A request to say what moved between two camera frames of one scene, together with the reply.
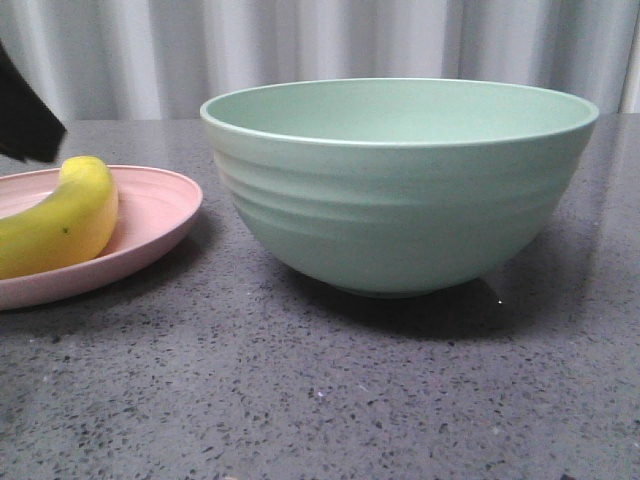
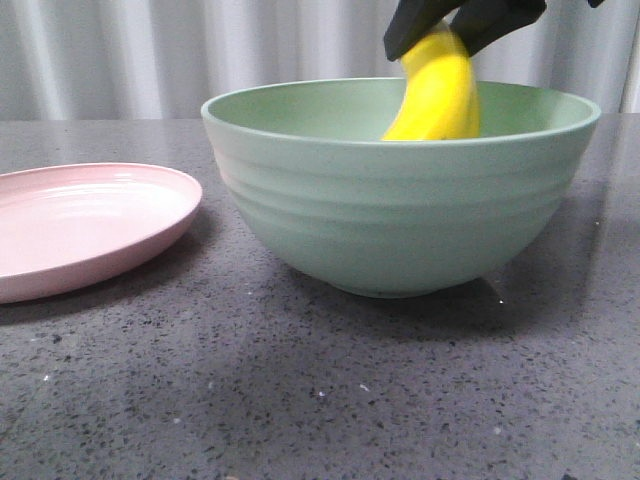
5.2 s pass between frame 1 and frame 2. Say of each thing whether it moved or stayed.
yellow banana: moved
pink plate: stayed
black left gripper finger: moved
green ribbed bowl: stayed
